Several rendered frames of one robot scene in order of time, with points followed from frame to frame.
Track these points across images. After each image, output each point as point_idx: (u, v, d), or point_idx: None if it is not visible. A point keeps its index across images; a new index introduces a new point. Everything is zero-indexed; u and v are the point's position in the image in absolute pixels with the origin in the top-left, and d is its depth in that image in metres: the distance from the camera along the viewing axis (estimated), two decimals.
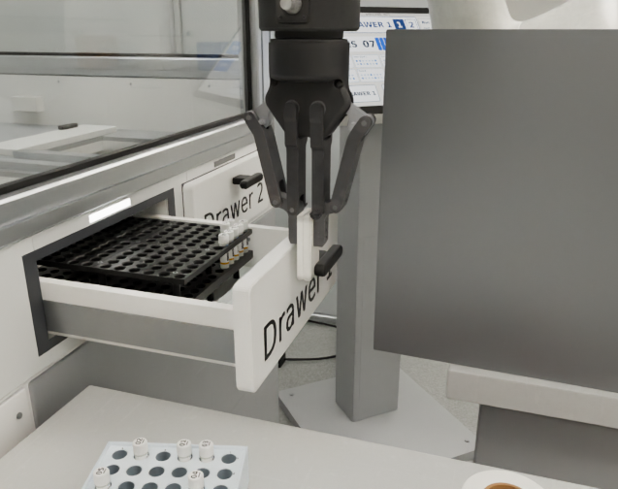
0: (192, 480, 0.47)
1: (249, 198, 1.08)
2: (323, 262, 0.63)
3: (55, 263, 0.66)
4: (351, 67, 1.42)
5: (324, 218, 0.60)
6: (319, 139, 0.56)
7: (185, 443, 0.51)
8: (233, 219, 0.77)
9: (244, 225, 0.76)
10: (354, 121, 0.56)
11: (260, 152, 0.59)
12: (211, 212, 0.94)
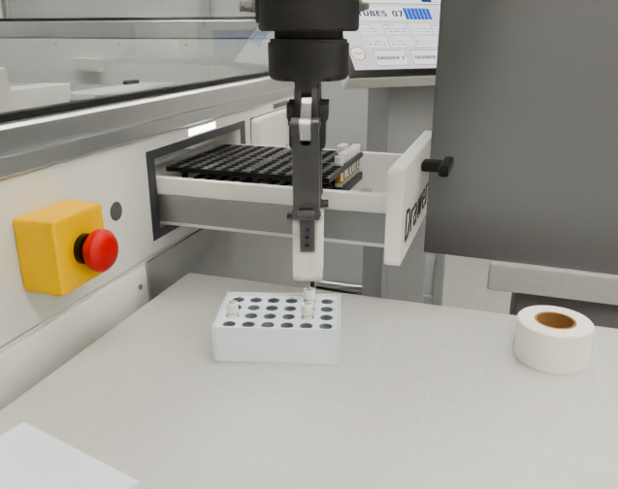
0: (306, 307, 0.60)
1: None
2: (445, 165, 0.73)
3: (210, 170, 0.77)
4: (382, 34, 1.54)
5: (300, 222, 0.58)
6: (289, 138, 0.57)
7: (343, 152, 0.81)
8: (347, 144, 0.87)
9: (357, 147, 0.87)
10: (300, 124, 0.53)
11: None
12: None
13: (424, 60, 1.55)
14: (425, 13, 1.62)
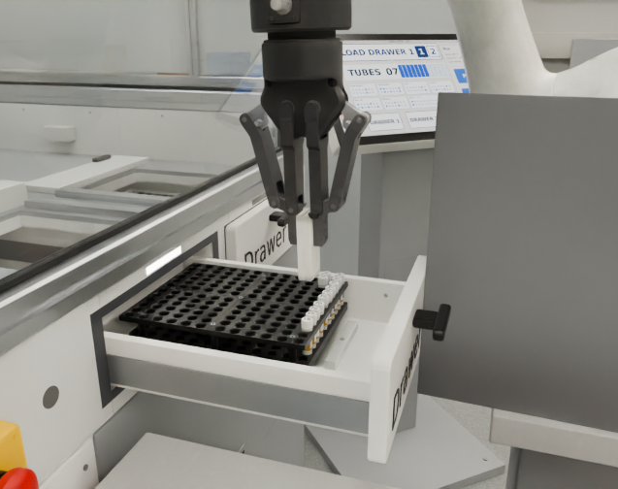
0: (315, 314, 0.66)
1: (283, 232, 1.10)
2: (440, 327, 0.63)
3: (168, 324, 0.66)
4: (375, 95, 1.44)
5: (323, 217, 0.60)
6: (315, 138, 0.56)
7: (324, 295, 0.70)
8: (330, 273, 0.77)
9: (341, 278, 0.76)
10: (349, 119, 0.56)
11: (257, 154, 0.59)
12: (250, 251, 0.96)
13: (420, 123, 1.45)
14: (422, 69, 1.52)
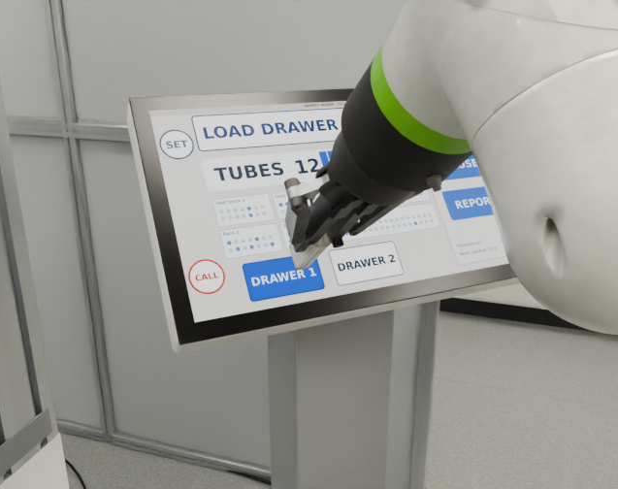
0: None
1: None
2: None
3: None
4: (270, 219, 0.72)
5: None
6: None
7: None
8: None
9: None
10: (305, 187, 0.49)
11: None
12: None
13: (359, 272, 0.74)
14: None
